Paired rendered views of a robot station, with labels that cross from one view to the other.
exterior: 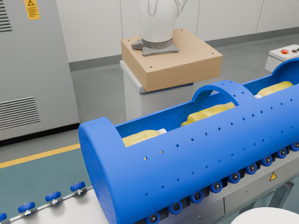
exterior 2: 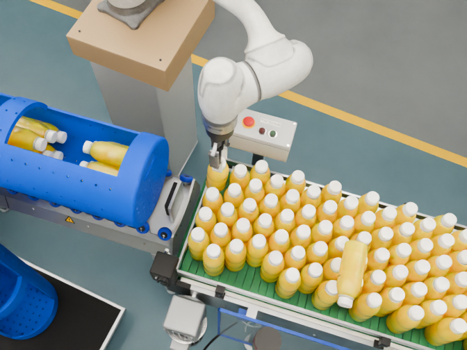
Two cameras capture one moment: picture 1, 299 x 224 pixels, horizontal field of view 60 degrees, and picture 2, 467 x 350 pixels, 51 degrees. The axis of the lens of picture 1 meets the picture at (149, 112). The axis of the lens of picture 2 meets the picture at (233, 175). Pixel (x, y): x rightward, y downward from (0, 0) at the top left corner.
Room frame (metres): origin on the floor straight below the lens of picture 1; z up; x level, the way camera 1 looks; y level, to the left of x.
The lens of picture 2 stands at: (0.57, -1.22, 2.44)
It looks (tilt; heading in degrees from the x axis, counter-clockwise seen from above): 64 degrees down; 42
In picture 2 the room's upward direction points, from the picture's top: 4 degrees clockwise
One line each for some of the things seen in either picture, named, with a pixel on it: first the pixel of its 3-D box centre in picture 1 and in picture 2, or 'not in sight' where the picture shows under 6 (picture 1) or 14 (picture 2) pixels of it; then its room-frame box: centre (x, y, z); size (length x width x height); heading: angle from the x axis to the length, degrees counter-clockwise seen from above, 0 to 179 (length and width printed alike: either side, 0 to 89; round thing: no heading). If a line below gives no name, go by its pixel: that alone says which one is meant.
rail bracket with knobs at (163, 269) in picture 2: not in sight; (166, 267); (0.74, -0.81, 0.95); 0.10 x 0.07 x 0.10; 29
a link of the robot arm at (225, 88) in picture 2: not in sight; (225, 87); (1.05, -0.74, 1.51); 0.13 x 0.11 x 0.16; 164
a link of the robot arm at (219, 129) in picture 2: not in sight; (219, 115); (1.04, -0.74, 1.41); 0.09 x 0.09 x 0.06
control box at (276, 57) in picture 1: (288, 59); (262, 134); (1.25, -0.72, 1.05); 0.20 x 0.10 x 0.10; 119
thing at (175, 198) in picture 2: not in sight; (174, 201); (0.89, -0.68, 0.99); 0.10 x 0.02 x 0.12; 29
